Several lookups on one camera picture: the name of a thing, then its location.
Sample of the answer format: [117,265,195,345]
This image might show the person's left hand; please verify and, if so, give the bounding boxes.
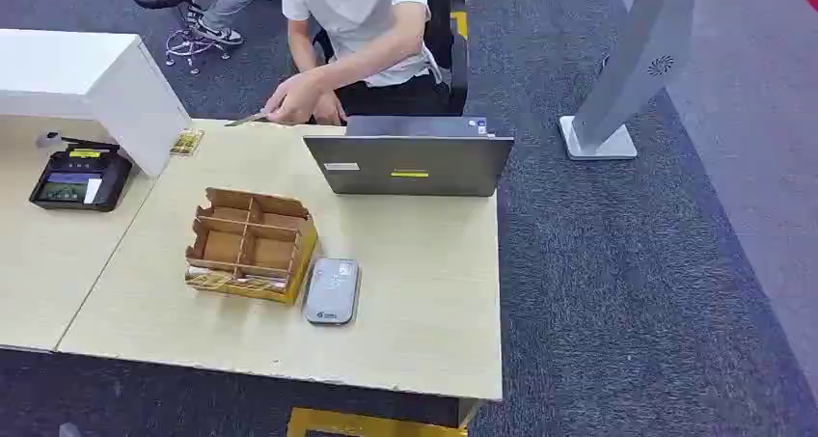
[261,70,326,127]

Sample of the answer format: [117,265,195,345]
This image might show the person's right hand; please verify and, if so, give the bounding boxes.
[312,91,348,127]

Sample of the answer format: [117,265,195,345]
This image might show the thin card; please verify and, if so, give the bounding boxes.
[223,111,270,128]

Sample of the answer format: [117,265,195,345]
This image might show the grey laptop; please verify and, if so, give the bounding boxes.
[302,115,516,198]

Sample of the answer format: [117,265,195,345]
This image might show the person in white shirt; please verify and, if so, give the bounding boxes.
[261,0,471,127]

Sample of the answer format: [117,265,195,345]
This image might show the chrome chair base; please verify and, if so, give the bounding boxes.
[164,27,232,77]

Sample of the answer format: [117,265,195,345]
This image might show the small stack of cards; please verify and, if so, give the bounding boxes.
[169,128,205,158]

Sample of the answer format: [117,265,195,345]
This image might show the wooden box with dividers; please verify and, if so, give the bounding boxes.
[184,187,319,307]

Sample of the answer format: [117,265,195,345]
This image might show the white desk shelf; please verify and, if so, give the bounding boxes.
[0,28,192,179]

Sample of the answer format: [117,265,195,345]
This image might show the grey card reader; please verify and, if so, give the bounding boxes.
[301,258,362,327]

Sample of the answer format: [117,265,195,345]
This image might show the black payment terminal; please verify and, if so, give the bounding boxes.
[28,141,134,213]

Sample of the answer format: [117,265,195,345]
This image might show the grey floor stand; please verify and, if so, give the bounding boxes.
[558,0,701,162]

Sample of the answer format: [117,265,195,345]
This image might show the yellow floor frame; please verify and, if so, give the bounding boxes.
[286,406,472,437]

